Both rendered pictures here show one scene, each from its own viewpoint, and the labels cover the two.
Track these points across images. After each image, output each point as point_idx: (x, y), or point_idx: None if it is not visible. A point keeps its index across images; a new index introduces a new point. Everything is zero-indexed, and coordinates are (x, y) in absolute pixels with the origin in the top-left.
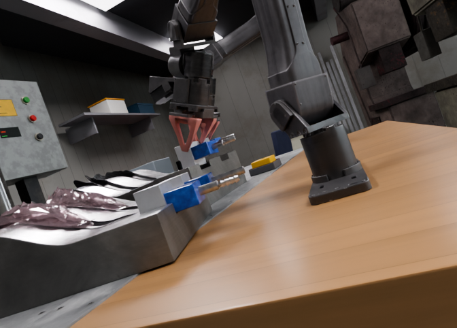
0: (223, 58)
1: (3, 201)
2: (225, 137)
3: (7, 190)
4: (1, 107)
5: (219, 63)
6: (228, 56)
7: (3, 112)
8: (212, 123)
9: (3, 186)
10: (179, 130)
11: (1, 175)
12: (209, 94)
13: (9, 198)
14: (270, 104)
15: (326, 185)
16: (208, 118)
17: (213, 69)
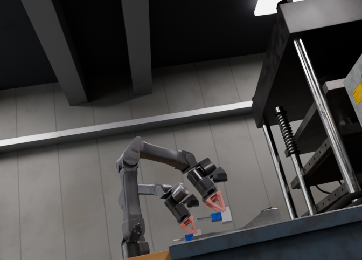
0: (174, 166)
1: (346, 186)
2: (204, 217)
3: (346, 178)
4: (359, 93)
5: (179, 166)
6: (171, 164)
7: (360, 96)
8: (182, 226)
9: (343, 175)
10: (192, 225)
11: (341, 168)
12: (174, 216)
13: (347, 184)
14: (148, 245)
15: None
16: (180, 225)
17: (186, 166)
